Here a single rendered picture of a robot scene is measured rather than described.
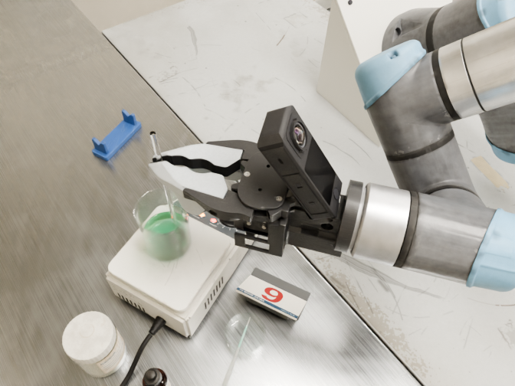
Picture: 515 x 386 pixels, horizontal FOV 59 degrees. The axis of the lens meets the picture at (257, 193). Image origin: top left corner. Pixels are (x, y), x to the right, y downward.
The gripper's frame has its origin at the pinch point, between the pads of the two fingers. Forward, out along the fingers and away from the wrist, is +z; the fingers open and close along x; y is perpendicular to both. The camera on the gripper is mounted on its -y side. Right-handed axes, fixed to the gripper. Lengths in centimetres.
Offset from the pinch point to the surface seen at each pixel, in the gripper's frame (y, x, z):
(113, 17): 73, 123, 88
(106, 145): 22.6, 17.4, 21.7
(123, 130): 24.4, 23.1, 21.7
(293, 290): 25.9, 1.9, -15.1
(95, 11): 68, 118, 91
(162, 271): 17.2, -4.2, 1.0
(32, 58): 25, 37, 50
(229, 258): 19.5, 1.1, -6.0
